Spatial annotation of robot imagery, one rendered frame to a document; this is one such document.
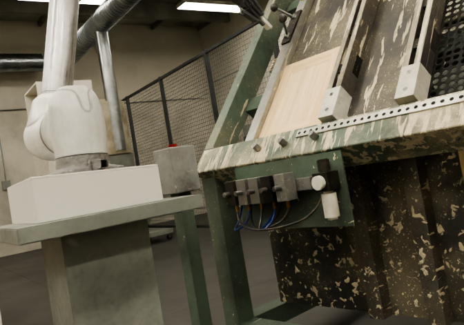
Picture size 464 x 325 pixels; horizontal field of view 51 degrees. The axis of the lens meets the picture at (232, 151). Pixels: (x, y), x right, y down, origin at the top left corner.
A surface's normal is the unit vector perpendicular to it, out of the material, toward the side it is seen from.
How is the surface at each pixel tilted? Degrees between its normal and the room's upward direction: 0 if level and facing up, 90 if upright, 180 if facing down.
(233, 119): 90
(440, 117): 51
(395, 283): 90
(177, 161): 90
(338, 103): 90
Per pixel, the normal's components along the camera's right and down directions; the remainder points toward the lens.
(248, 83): 0.66, -0.15
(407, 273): -0.73, 0.10
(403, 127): -0.68, -0.54
